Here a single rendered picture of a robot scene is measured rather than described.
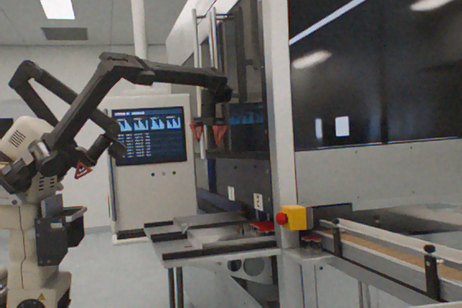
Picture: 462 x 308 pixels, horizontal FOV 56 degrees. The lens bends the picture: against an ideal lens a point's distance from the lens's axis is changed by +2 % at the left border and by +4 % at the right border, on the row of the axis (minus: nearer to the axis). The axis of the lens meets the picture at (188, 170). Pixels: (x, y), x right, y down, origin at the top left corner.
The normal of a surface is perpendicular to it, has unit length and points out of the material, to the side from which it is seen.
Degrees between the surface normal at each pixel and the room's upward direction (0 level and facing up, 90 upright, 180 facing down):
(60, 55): 90
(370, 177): 90
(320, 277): 90
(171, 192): 90
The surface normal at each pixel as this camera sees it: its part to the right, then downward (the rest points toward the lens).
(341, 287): 0.20, 0.04
